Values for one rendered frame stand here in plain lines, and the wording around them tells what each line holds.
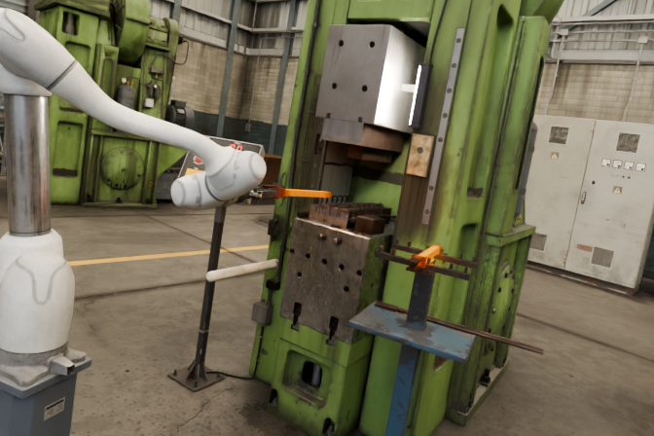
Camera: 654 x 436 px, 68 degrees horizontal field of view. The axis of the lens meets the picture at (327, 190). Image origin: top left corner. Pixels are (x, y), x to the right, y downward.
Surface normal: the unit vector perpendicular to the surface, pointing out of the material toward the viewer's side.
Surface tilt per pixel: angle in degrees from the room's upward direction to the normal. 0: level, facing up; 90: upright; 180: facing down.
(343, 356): 90
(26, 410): 90
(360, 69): 90
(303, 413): 89
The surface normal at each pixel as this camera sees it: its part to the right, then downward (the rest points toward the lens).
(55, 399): 0.93, 0.18
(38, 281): 0.47, -0.18
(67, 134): 0.67, 0.18
